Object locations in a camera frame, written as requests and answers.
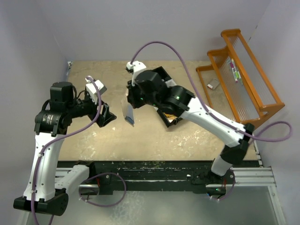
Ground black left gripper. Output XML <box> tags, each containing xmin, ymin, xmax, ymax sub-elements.
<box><xmin>66</xmin><ymin>92</ymin><xmax>116</xmax><ymax>127</ymax></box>

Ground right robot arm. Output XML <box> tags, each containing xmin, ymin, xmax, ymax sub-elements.
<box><xmin>127</xmin><ymin>67</ymin><xmax>255</xmax><ymax>183</ymax></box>

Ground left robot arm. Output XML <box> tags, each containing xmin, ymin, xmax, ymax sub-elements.
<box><xmin>13</xmin><ymin>76</ymin><xmax>116</xmax><ymax>216</ymax></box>

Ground gold cards in bin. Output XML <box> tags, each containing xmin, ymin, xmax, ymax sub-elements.
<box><xmin>163</xmin><ymin>113</ymin><xmax>177</xmax><ymax>121</ymax></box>

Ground small grey red box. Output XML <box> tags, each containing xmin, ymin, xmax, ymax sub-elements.
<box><xmin>207</xmin><ymin>79</ymin><xmax>219</xmax><ymax>90</ymax></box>

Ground orange wooden rack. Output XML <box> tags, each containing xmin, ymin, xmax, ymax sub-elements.
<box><xmin>196</xmin><ymin>29</ymin><xmax>285</xmax><ymax>128</ymax></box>

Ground markers on rack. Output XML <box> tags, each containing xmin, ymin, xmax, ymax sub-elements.
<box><xmin>226</xmin><ymin>58</ymin><xmax>243</xmax><ymax>86</ymax></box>

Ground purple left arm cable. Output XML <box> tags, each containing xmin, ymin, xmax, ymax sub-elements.
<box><xmin>30</xmin><ymin>75</ymin><xmax>103</xmax><ymax>225</ymax></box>

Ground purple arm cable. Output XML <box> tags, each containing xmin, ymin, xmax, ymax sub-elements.
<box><xmin>30</xmin><ymin>75</ymin><xmax>103</xmax><ymax>225</ymax></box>
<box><xmin>131</xmin><ymin>41</ymin><xmax>293</xmax><ymax>143</ymax></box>

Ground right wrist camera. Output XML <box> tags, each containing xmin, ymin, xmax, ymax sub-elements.
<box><xmin>126</xmin><ymin>61</ymin><xmax>147</xmax><ymax>86</ymax></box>

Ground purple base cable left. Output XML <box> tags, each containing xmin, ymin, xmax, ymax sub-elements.
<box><xmin>78</xmin><ymin>172</ymin><xmax>127</xmax><ymax>208</ymax></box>

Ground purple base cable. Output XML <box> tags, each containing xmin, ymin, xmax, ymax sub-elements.
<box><xmin>208</xmin><ymin>172</ymin><xmax>237</xmax><ymax>201</ymax></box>
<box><xmin>78</xmin><ymin>172</ymin><xmax>127</xmax><ymax>208</ymax></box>

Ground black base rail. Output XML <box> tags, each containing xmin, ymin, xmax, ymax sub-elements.
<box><xmin>58</xmin><ymin>161</ymin><xmax>235</xmax><ymax>195</ymax></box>

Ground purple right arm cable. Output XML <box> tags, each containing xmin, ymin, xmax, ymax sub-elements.
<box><xmin>131</xmin><ymin>41</ymin><xmax>293</xmax><ymax>143</ymax></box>

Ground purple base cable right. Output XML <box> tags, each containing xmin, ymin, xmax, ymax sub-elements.
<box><xmin>208</xmin><ymin>172</ymin><xmax>237</xmax><ymax>201</ymax></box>

